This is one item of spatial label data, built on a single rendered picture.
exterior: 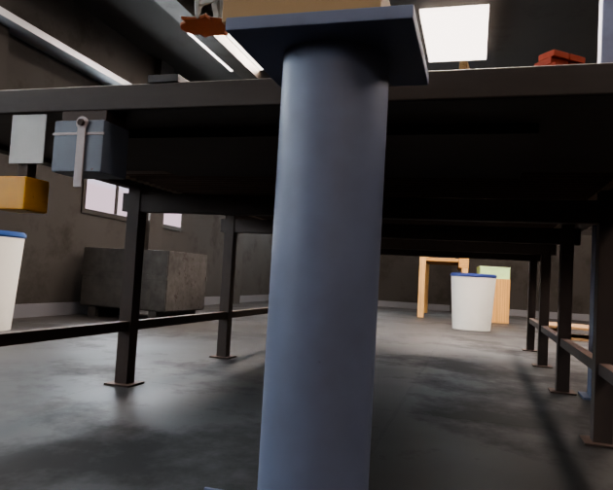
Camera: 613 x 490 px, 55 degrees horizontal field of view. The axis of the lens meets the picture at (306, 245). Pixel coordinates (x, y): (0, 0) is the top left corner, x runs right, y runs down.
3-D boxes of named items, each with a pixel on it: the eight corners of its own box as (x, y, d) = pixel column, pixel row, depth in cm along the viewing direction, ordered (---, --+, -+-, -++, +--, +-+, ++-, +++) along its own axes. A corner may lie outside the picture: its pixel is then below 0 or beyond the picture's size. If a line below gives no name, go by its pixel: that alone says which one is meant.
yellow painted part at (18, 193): (22, 209, 137) (31, 110, 138) (-8, 208, 139) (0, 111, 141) (47, 214, 144) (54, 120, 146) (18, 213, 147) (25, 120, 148)
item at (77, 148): (96, 186, 130) (102, 106, 131) (44, 186, 134) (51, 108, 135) (126, 193, 141) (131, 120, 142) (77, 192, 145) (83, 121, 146)
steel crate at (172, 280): (122, 312, 642) (126, 251, 646) (206, 319, 614) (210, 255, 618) (74, 315, 566) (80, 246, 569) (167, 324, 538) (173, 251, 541)
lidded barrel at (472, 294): (494, 332, 654) (497, 274, 657) (446, 329, 670) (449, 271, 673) (494, 329, 705) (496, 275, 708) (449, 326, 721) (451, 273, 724)
